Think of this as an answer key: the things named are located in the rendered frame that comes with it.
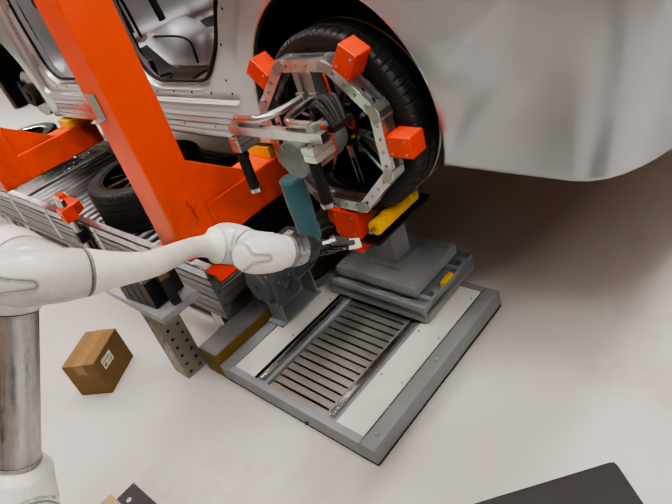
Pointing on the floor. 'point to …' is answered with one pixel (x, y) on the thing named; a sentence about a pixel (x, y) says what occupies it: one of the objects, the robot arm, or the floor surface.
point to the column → (177, 345)
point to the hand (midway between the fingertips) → (351, 243)
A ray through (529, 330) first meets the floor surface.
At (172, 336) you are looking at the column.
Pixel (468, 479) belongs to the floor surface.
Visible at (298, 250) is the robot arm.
